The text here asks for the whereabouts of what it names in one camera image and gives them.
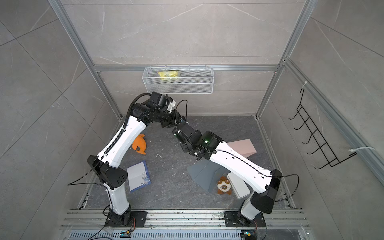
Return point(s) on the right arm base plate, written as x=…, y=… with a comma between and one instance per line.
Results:
x=240, y=218

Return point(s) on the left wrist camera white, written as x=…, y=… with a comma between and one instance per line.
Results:
x=171, y=106

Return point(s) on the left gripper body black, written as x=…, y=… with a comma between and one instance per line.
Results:
x=166, y=120

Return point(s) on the black wire hook rack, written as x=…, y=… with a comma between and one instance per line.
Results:
x=317, y=136

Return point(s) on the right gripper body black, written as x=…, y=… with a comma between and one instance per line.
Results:
x=184, y=148

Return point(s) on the brown white bear plush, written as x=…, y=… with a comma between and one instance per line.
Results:
x=224, y=186

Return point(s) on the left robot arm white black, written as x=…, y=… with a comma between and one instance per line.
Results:
x=106, y=164

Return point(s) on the orange shark plush toy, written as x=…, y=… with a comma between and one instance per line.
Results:
x=139, y=144

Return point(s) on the white blue letter paper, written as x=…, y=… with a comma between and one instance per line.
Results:
x=138, y=176

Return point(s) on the white rectangular box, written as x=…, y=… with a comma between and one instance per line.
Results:
x=239, y=187

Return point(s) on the pink envelope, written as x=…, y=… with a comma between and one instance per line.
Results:
x=244, y=147

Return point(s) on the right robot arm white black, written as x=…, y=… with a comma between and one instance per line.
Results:
x=265, y=183

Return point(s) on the yellow packet in basket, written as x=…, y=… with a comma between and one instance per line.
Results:
x=169, y=75

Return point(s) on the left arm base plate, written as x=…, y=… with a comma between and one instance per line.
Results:
x=129, y=219

